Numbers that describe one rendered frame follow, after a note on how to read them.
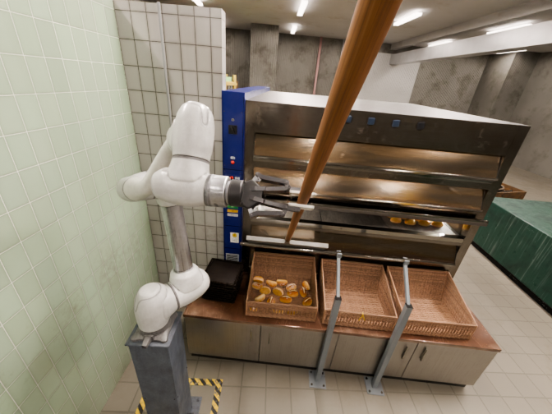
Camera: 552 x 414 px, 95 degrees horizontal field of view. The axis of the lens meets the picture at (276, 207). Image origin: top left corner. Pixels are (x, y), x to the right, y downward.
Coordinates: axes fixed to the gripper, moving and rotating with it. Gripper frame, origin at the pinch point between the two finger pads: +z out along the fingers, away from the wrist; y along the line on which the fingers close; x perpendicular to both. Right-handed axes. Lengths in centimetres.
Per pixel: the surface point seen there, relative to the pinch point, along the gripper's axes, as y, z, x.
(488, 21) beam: -550, 397, -364
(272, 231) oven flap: -13, -11, -153
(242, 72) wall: -747, -223, -810
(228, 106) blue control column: -86, -49, -85
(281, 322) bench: 58, 4, -143
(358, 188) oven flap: -49, 53, -120
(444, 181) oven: -59, 115, -112
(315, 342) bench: 72, 33, -152
